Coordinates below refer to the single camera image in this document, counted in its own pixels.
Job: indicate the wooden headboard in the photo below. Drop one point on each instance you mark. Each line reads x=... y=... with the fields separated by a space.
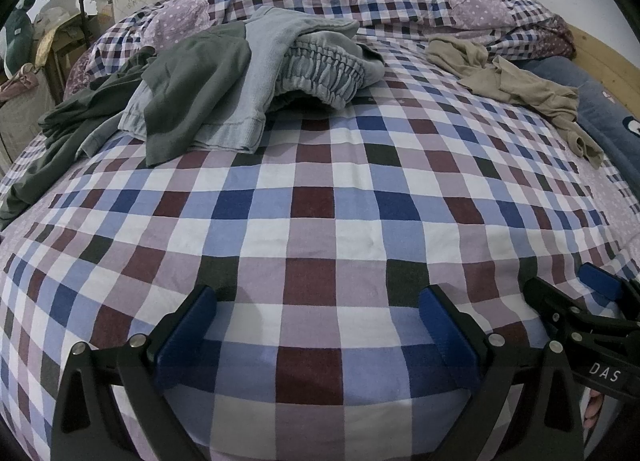
x=600 y=41

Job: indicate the pink bag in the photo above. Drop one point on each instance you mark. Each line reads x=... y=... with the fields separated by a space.
x=20 y=83

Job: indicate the person's right hand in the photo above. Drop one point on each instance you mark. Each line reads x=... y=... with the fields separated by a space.
x=595 y=411

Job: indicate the green plush toy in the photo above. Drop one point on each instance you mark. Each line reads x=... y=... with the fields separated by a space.
x=17 y=36

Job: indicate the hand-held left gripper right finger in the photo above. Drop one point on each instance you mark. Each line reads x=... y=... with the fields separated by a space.
x=445 y=331

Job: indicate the cluttered wooden shelf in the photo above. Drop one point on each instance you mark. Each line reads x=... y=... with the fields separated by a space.
x=60 y=46

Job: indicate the beige garment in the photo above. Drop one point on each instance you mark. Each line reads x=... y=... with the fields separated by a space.
x=520 y=86

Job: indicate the checked bed sheet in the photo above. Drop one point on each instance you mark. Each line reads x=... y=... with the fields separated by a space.
x=310 y=241

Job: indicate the dark green garment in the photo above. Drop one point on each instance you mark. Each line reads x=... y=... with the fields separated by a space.
x=75 y=131

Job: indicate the green long-sleeve shirt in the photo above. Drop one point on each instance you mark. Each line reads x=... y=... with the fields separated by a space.
x=195 y=81

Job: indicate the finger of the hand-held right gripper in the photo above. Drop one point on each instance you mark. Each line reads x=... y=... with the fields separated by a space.
x=602 y=282
x=547 y=298

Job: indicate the dark blue plush pillow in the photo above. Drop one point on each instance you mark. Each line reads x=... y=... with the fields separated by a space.
x=600 y=106

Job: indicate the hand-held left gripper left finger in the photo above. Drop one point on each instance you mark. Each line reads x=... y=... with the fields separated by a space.
x=185 y=336

